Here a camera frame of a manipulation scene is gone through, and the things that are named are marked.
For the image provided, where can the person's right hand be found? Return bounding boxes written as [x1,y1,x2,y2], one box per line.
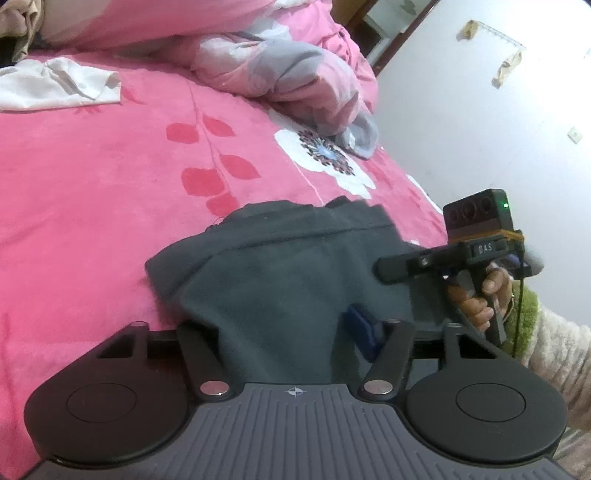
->
[447,267,514,334]

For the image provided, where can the torn wall tape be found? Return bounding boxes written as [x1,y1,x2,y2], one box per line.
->
[456,20,488,43]
[491,46,525,89]

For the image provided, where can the person's right forearm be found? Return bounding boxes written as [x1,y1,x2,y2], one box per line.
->
[501,286,591,432]

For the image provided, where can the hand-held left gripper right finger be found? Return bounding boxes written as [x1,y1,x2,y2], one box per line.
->
[344,305,502,403]

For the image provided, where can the white cloth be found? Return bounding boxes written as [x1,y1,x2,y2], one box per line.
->
[0,58,122,112]

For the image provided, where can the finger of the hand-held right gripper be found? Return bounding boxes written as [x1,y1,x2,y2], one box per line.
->
[376,247,465,284]

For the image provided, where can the dark grey pants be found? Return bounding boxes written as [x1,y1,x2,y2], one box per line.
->
[145,196,446,385]

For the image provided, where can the black cable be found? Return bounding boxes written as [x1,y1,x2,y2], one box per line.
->
[508,258,528,358]

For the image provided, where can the black garment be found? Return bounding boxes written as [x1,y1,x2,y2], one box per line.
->
[0,34,31,68]

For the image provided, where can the pink white quilt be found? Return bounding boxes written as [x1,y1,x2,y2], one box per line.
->
[34,0,382,161]

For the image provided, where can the pink floral blanket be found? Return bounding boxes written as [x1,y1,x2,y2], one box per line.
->
[0,48,451,467]

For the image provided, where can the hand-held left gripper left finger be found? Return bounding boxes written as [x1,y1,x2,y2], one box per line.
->
[95,320,234,401]

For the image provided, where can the dark wooden door frame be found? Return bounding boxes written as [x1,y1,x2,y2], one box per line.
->
[346,0,440,78]

